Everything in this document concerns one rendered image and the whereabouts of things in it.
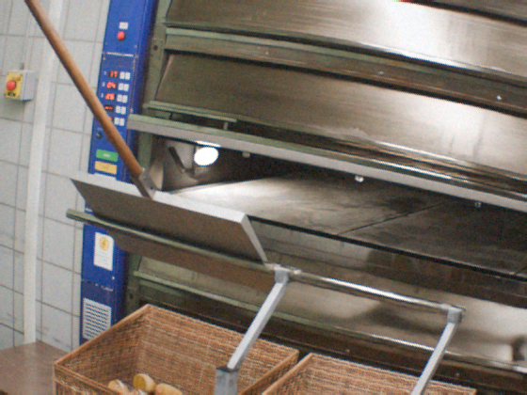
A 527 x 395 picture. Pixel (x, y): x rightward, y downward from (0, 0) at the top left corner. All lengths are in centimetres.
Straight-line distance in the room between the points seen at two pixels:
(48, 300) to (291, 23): 132
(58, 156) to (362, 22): 118
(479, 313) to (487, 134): 49
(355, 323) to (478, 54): 84
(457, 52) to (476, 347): 81
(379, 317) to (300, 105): 62
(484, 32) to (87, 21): 137
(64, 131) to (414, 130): 123
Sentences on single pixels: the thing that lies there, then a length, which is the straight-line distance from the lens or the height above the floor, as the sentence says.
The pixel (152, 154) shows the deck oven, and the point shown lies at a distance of 358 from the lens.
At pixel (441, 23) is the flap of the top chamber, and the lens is 310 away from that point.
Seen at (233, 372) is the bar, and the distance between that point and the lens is 280.
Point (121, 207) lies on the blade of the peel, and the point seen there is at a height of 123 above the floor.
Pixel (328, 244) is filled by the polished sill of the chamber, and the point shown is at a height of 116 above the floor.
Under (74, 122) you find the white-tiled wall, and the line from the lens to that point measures 377.
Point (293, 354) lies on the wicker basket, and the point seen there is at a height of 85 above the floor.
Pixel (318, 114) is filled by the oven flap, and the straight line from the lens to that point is 325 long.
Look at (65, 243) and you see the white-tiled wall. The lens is 384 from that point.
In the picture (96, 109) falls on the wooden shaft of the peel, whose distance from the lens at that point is 271.
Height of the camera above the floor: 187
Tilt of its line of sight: 11 degrees down
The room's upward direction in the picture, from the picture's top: 6 degrees clockwise
